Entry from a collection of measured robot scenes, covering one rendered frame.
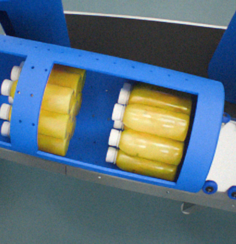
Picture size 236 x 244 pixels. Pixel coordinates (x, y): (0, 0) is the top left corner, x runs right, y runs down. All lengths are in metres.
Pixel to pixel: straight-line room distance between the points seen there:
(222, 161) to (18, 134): 0.59
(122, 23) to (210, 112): 1.32
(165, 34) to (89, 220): 0.95
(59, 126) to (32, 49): 0.20
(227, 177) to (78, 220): 1.05
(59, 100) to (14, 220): 1.24
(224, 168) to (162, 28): 1.12
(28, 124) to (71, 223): 1.21
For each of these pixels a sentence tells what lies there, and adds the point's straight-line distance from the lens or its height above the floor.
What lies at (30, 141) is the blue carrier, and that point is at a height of 1.16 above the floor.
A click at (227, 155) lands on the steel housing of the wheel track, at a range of 1.40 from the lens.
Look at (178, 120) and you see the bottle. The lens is 1.14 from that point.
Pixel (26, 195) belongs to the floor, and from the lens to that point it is 2.31.
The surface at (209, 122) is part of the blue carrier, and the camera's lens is 1.08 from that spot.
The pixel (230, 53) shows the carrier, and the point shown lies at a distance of 1.90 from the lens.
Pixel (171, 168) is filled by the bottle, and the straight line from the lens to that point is 1.21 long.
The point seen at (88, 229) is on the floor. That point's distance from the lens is 2.26.
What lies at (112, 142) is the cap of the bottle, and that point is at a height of 1.10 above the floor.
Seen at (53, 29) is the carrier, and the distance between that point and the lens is 1.75.
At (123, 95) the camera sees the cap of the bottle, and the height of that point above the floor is 1.11.
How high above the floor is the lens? 2.26
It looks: 75 degrees down
